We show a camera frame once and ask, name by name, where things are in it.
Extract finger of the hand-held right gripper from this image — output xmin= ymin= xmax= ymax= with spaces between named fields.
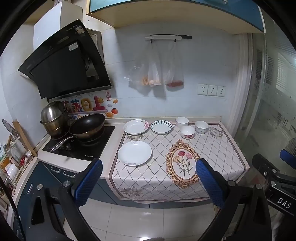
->
xmin=280 ymin=149 xmax=296 ymax=165
xmin=252 ymin=153 xmax=282 ymax=186

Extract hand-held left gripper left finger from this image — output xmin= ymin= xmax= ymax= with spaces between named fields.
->
xmin=17 ymin=159 xmax=103 ymax=241

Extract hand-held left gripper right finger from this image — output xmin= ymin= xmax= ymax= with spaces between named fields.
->
xmin=196 ymin=158 xmax=272 ymax=241

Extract large plain white plate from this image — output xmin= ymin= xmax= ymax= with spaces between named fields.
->
xmin=117 ymin=140 xmax=152 ymax=166

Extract white bowl with red flowers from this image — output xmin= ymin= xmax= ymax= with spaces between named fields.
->
xmin=180 ymin=125 xmax=196 ymax=139

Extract white bowl with blue dots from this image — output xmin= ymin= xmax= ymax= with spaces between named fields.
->
xmin=194 ymin=120 xmax=209 ymax=134

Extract white plate with pink flowers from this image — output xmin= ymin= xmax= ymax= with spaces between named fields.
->
xmin=123 ymin=119 xmax=150 ymax=135

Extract white plate with blue leaves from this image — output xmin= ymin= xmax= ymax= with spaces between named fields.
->
xmin=150 ymin=120 xmax=174 ymax=134

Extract black cooktop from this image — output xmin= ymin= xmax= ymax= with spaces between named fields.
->
xmin=43 ymin=125 xmax=116 ymax=161

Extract diamond pattern floral tablecloth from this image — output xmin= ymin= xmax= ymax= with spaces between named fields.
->
xmin=111 ymin=122 xmax=248 ymax=204

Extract frosted glass door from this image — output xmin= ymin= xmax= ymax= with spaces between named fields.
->
xmin=251 ymin=16 xmax=296 ymax=167

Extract white bowl with thin dark rim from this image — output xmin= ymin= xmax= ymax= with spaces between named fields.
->
xmin=175 ymin=116 xmax=190 ymax=128

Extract steel stockpot with lid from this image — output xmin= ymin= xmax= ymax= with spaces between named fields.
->
xmin=40 ymin=100 xmax=70 ymax=138

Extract stack of white cups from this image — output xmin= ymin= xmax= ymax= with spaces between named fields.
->
xmin=6 ymin=163 xmax=19 ymax=181

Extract wooden dish rack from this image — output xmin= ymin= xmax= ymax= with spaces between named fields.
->
xmin=0 ymin=133 xmax=37 ymax=186

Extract wooden cutting board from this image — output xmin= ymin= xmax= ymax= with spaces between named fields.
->
xmin=12 ymin=119 xmax=38 ymax=157

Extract plastic bag with red chilies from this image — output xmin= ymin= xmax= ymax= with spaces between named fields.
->
xmin=162 ymin=42 xmax=185 ymax=88

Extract plastic bag with orange food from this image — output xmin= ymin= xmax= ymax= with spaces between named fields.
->
xmin=125 ymin=43 xmax=152 ymax=87

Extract black range hood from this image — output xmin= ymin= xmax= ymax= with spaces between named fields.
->
xmin=18 ymin=19 xmax=113 ymax=100

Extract plastic bag with pale food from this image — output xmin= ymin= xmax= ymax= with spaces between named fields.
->
xmin=147 ymin=43 xmax=163 ymax=88

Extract white hood chimney cover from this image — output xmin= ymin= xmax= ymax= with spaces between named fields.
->
xmin=33 ymin=3 xmax=83 ymax=50

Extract dark wok with steel handle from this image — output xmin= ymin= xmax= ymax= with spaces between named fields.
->
xmin=50 ymin=113 xmax=106 ymax=152

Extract colourful wall sticker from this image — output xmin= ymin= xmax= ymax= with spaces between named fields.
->
xmin=60 ymin=91 xmax=119 ymax=119

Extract black cable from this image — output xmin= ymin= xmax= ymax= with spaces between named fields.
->
xmin=0 ymin=177 xmax=26 ymax=241

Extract wall hook rail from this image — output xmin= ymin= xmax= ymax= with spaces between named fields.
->
xmin=144 ymin=34 xmax=192 ymax=43

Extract blue wall cabinet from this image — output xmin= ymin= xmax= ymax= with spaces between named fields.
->
xmin=86 ymin=0 xmax=266 ymax=35

